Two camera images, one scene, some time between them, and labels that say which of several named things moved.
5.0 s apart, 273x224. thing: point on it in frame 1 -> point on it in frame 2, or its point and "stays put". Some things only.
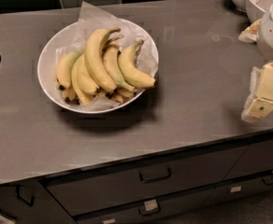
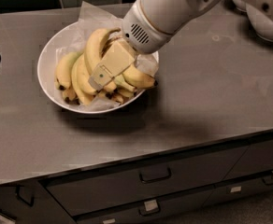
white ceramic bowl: (98, 65) stays put
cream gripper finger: (267, 88) -> (115, 61)
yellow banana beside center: (86, 79) stays put
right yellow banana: (132, 73) stays put
